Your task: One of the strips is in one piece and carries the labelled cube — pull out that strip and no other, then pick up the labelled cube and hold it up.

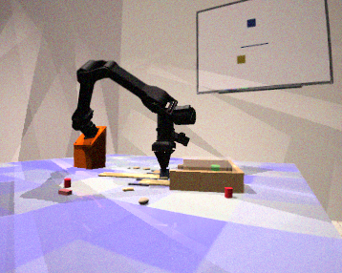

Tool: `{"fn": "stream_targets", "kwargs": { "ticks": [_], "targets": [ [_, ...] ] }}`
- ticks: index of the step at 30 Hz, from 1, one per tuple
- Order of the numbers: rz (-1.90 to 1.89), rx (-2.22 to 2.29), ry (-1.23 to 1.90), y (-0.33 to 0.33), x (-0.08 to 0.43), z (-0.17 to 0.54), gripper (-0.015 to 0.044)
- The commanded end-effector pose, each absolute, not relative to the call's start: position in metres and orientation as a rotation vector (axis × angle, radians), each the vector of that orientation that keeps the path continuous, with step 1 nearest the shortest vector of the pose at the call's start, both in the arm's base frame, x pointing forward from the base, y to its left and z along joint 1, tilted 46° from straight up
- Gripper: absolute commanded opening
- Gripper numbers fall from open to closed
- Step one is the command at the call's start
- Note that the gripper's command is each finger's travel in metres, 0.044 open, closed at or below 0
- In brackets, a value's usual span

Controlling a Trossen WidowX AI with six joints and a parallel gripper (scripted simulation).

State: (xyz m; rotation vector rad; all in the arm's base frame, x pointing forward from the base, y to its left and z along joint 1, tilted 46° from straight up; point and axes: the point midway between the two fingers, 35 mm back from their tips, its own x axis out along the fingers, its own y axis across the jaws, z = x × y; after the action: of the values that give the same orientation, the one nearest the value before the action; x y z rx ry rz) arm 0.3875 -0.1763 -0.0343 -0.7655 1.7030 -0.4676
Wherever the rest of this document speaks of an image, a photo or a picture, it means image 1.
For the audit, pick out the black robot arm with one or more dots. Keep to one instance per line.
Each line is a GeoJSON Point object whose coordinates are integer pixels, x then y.
{"type": "Point", "coordinates": [152, 97]}

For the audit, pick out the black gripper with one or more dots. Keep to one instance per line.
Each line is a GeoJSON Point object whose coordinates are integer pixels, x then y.
{"type": "Point", "coordinates": [163, 147]}

